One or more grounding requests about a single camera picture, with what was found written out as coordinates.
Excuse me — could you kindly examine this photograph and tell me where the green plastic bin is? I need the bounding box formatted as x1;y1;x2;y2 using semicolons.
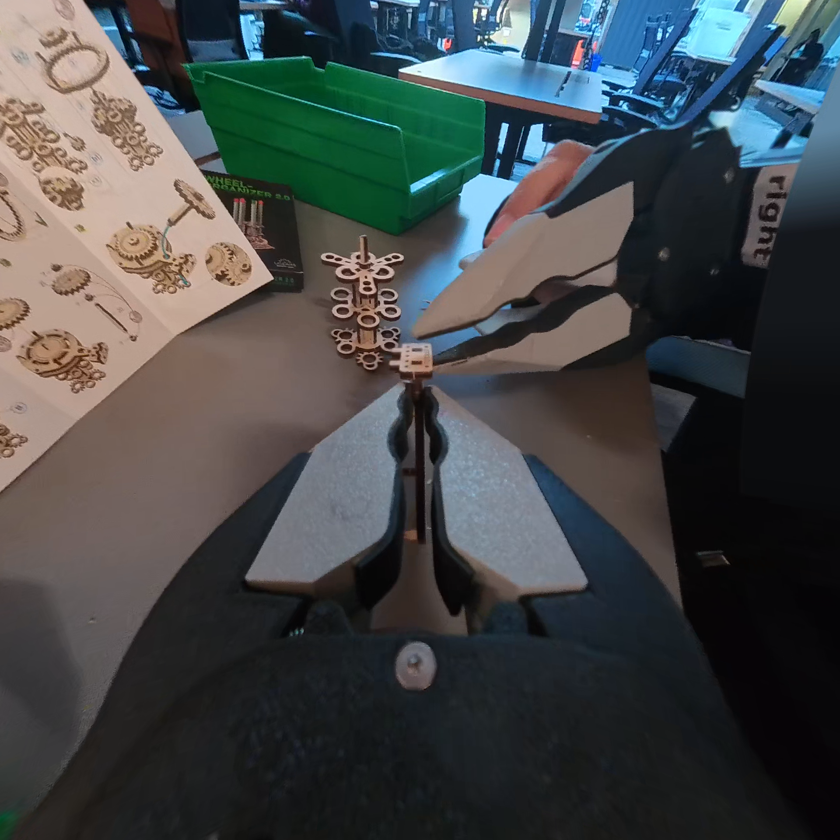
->
182;56;487;236

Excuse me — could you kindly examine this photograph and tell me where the black model kit box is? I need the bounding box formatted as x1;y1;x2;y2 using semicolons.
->
200;169;305;295

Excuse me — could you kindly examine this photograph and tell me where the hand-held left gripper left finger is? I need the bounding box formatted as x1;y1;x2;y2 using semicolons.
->
244;386;413;608

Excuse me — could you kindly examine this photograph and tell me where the person's right hand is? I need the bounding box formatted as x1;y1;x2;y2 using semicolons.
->
482;140;596;266

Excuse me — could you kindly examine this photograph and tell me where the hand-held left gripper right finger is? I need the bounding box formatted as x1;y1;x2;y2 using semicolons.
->
425;386;589;616

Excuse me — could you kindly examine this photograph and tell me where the model manual with gear drawings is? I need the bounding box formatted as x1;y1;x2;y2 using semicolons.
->
0;0;274;493

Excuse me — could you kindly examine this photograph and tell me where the small perforated wooden block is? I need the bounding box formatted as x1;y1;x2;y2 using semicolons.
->
387;341;437;382

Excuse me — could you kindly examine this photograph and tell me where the grey table with wooden edge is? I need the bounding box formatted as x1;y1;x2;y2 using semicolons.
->
398;51;605;181

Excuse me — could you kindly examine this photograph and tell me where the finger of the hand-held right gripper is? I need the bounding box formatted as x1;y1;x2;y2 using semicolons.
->
430;289;651;376
413;180;636;341

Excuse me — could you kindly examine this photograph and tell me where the black office chair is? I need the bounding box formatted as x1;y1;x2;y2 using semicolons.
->
605;13;710;139

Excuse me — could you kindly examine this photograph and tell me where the thin dark wooden stick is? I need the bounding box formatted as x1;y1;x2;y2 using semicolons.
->
402;377;429;546

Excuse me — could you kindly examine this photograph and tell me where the wooden ring model assembly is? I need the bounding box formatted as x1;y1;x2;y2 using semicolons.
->
320;235;403;373

